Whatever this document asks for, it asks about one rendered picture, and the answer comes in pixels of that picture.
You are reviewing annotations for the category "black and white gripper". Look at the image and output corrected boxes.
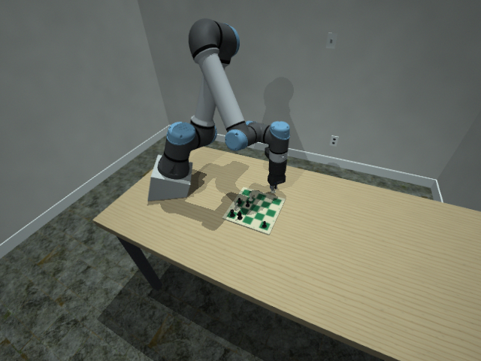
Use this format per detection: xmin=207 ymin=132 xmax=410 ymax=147
xmin=265 ymin=145 xmax=288 ymax=190

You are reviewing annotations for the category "green and white chessboard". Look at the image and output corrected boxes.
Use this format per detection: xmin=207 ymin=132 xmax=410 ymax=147
xmin=222 ymin=187 xmax=286 ymax=235

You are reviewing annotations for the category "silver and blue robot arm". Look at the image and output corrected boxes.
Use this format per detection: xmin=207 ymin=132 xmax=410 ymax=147
xmin=158 ymin=18 xmax=290 ymax=179

